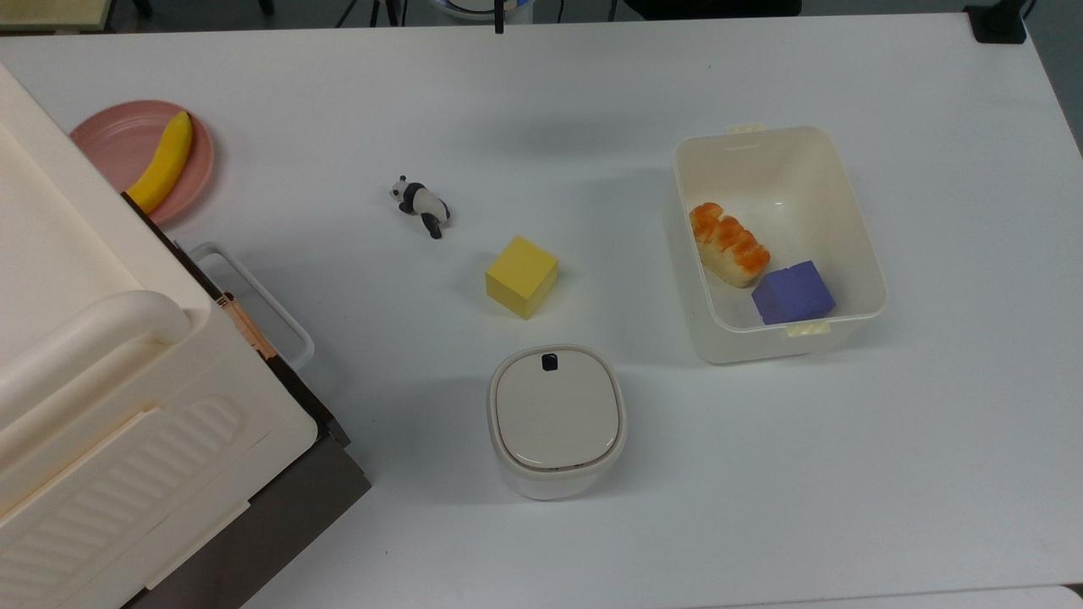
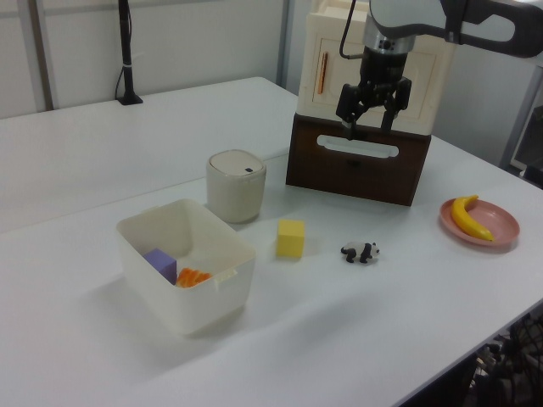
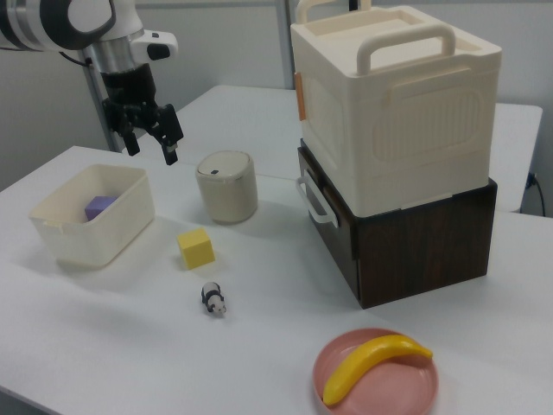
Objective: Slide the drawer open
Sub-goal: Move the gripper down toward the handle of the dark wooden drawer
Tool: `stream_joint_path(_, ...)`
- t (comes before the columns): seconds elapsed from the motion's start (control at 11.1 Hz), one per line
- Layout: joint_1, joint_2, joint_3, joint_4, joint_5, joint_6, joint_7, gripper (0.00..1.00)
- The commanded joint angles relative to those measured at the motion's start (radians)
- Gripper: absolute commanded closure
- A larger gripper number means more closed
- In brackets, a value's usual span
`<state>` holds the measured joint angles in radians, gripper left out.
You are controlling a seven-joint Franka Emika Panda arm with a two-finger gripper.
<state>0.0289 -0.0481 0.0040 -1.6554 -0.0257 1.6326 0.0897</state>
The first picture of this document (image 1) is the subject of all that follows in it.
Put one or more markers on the dark brown wooden box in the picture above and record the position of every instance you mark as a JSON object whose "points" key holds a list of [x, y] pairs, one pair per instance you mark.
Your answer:
{"points": [[288, 499]]}

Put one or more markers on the yellow cube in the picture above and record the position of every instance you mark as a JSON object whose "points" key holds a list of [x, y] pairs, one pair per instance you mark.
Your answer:
{"points": [[520, 275]]}

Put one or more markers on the beige lidded trash bin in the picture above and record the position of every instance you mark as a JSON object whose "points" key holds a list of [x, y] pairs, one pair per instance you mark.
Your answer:
{"points": [[554, 414]]}

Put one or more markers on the panda figurine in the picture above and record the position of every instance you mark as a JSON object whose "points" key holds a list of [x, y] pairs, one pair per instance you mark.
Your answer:
{"points": [[423, 201]]}

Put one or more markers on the orange toy bread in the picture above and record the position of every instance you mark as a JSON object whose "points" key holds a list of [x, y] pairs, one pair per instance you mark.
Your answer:
{"points": [[729, 244]]}

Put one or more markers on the purple cube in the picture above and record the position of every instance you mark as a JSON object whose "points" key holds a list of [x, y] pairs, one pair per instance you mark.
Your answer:
{"points": [[794, 293]]}

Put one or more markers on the white plastic container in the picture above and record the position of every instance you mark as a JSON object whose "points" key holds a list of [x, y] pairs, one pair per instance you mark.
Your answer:
{"points": [[804, 203]]}

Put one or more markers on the yellow toy banana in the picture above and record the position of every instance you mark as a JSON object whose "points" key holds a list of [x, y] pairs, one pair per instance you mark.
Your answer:
{"points": [[165, 161]]}

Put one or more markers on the pink plate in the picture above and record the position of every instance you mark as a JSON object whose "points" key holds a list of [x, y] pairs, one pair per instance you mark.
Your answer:
{"points": [[118, 148]]}

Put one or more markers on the black table clamp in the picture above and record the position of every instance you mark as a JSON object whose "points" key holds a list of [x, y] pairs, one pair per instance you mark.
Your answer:
{"points": [[998, 21]]}

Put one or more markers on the wooden side table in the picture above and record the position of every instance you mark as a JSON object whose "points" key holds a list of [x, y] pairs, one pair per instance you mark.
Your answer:
{"points": [[51, 12]]}

